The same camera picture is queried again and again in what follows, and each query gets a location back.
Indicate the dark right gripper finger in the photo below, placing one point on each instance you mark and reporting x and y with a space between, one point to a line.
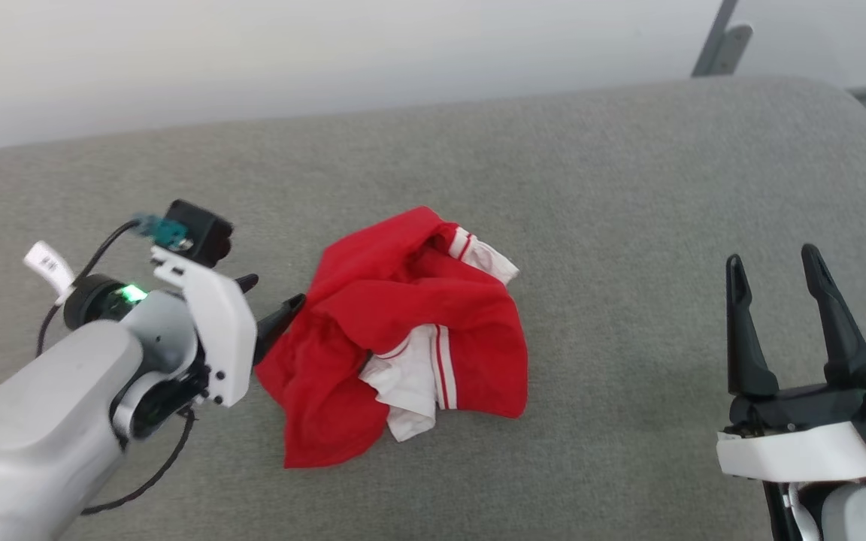
846 346
745 353

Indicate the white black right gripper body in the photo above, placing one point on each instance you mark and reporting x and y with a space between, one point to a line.
794 451

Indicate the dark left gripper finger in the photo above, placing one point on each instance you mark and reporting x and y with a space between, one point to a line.
247 283
275 327

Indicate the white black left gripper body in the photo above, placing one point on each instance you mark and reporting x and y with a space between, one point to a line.
226 338

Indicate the red white garment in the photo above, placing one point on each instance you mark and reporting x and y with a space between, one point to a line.
373 300

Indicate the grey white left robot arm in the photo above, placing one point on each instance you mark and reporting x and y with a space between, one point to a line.
42 421

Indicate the grey fabric sofa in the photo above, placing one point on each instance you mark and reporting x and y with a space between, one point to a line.
591 188

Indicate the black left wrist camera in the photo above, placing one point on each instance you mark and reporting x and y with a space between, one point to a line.
200 229

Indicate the teal left camera connector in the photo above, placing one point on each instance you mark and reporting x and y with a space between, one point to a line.
166 231

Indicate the grey metal bracket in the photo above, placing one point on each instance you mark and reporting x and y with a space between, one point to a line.
728 49

